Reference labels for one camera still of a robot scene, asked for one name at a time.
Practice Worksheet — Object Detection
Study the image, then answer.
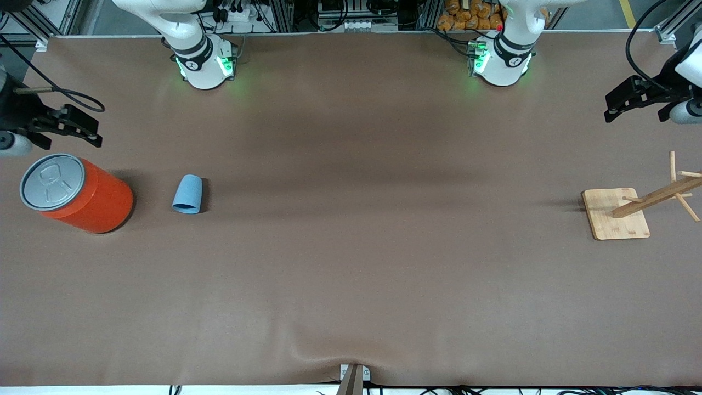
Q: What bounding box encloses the orange can with grey lid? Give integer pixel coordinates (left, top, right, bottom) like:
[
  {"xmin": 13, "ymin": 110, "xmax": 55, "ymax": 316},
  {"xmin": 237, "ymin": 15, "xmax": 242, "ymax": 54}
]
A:
[{"xmin": 20, "ymin": 153, "xmax": 134, "ymax": 235}]

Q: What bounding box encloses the bag of orange items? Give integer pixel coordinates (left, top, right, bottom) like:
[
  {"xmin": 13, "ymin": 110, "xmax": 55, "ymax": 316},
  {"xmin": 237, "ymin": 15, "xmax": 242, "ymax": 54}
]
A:
[{"xmin": 437, "ymin": 0, "xmax": 506, "ymax": 31}]

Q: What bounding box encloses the light blue cup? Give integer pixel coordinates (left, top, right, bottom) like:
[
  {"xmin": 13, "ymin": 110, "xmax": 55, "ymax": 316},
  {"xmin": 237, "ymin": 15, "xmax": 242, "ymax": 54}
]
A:
[{"xmin": 172, "ymin": 174, "xmax": 203, "ymax": 215}]

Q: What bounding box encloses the long white power strip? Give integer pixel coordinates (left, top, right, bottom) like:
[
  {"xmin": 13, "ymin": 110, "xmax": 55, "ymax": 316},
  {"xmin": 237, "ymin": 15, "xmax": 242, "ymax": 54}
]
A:
[{"xmin": 322, "ymin": 19, "xmax": 399, "ymax": 32}]

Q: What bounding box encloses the metal clamp bracket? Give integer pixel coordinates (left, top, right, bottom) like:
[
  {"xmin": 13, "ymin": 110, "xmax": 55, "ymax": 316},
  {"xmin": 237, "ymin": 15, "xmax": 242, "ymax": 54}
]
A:
[{"xmin": 339, "ymin": 364, "xmax": 371, "ymax": 395}]

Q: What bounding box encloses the brown table mat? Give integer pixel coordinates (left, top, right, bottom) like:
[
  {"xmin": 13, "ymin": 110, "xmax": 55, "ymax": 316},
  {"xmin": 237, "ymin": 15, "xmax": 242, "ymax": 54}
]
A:
[{"xmin": 0, "ymin": 32, "xmax": 702, "ymax": 388}]

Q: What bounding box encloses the wooden mug rack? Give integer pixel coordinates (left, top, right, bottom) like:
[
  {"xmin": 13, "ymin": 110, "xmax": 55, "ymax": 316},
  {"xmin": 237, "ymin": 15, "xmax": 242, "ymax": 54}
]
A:
[{"xmin": 581, "ymin": 151, "xmax": 702, "ymax": 241}]

